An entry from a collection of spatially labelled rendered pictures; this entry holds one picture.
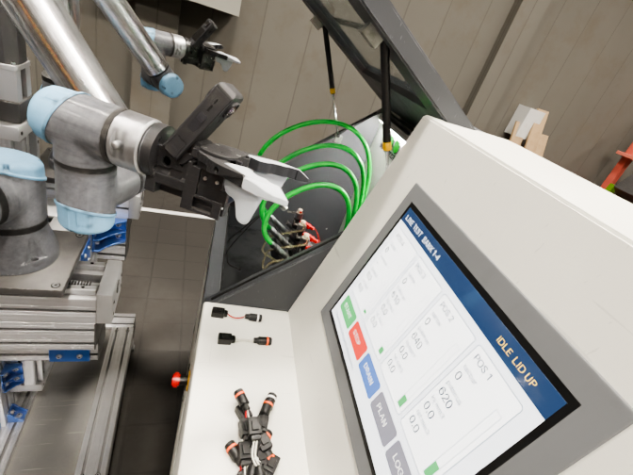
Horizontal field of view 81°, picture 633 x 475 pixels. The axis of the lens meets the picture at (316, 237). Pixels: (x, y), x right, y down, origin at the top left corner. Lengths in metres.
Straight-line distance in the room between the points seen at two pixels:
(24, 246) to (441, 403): 0.81
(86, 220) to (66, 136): 0.12
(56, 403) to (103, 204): 1.24
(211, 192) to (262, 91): 3.15
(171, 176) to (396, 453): 0.47
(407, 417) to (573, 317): 0.25
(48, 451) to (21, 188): 1.02
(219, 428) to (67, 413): 1.03
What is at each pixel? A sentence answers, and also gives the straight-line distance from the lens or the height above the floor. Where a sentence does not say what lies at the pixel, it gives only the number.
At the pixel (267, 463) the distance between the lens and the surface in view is 0.73.
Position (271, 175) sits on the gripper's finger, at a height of 1.43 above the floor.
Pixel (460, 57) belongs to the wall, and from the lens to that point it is 4.28.
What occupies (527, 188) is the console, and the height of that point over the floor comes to 1.54.
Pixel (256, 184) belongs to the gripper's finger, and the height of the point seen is 1.47.
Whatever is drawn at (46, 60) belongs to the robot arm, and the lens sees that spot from 0.73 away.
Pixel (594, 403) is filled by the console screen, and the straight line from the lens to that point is 0.43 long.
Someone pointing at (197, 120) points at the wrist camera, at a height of 1.50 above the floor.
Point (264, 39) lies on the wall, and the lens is 3.55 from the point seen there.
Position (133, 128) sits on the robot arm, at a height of 1.46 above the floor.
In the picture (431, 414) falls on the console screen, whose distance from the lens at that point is 0.53.
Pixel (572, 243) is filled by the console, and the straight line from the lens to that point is 0.48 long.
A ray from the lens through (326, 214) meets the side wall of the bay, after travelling 1.61.
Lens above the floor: 1.63
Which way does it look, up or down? 28 degrees down
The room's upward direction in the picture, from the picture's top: 19 degrees clockwise
